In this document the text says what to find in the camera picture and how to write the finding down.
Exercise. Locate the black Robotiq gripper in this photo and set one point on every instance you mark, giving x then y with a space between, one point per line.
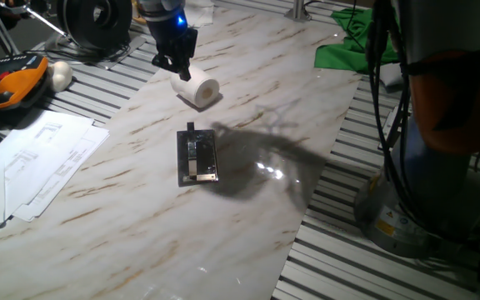
173 39

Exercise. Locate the white toilet paper roll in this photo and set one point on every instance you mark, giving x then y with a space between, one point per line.
200 89

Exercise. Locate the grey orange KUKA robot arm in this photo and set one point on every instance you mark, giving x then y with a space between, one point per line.
444 104

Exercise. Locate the black filament spool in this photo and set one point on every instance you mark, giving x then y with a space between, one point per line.
94 23

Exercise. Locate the white computer mouse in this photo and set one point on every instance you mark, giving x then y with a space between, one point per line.
60 76

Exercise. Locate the marble pattern board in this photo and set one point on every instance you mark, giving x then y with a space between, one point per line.
140 208

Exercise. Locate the orange black teach pendant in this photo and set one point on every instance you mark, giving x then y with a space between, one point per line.
15 83

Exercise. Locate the green cloth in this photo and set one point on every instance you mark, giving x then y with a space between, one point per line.
348 46

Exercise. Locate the white cloth piece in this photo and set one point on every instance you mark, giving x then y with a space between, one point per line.
391 75

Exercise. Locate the grey spool base plate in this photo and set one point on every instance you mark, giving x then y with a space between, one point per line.
133 43

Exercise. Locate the aluminium frame beam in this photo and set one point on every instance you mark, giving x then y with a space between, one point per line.
297 10

